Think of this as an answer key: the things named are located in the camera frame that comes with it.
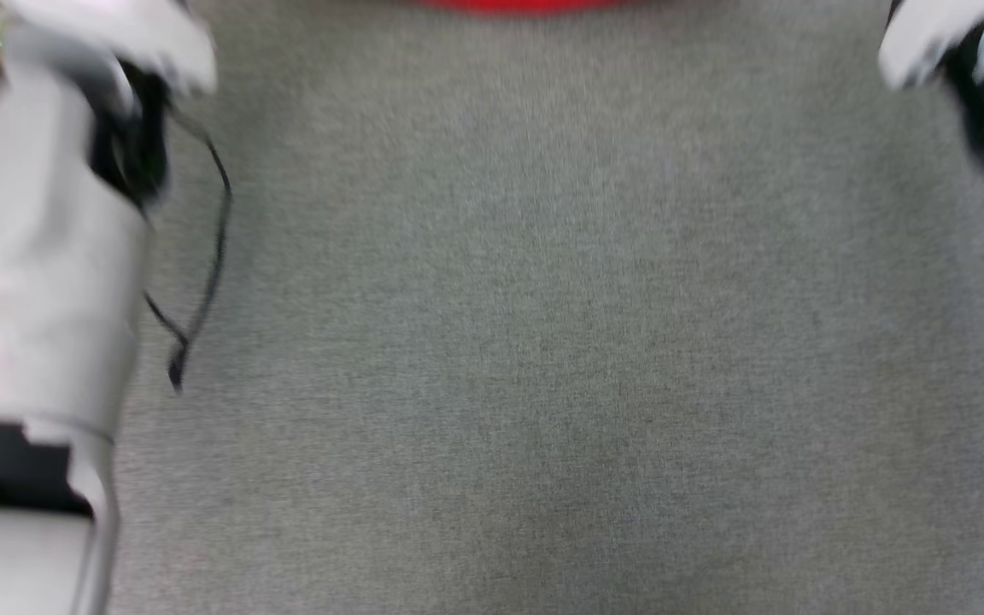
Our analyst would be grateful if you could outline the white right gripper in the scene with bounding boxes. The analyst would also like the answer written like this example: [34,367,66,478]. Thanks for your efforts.
[878,0,984,88]

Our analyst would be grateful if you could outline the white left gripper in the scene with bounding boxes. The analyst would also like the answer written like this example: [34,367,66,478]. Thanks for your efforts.
[0,0,220,99]

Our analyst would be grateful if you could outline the red sports shirt white stripes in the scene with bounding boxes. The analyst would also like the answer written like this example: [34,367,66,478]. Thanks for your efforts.
[411,0,631,15]

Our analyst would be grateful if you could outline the grey fabric sofa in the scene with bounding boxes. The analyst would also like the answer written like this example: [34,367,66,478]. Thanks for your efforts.
[99,0,984,615]

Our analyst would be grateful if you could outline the thin black cable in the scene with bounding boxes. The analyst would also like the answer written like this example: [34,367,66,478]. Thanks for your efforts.
[143,109,233,395]

